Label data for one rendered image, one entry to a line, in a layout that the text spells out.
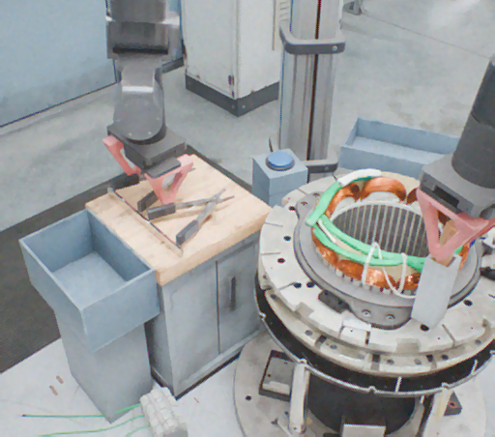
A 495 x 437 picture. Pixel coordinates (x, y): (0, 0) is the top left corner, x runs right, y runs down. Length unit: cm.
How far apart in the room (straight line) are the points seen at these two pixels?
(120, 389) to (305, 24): 68
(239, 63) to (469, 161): 256
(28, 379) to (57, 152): 207
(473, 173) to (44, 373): 77
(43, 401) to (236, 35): 227
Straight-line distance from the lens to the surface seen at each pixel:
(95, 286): 91
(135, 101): 71
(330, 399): 102
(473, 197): 56
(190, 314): 91
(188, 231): 81
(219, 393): 102
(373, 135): 114
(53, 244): 91
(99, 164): 292
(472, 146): 56
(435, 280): 67
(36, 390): 107
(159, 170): 81
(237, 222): 86
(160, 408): 96
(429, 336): 71
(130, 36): 75
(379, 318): 71
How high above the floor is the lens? 162
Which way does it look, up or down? 37 degrees down
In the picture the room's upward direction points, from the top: 1 degrees clockwise
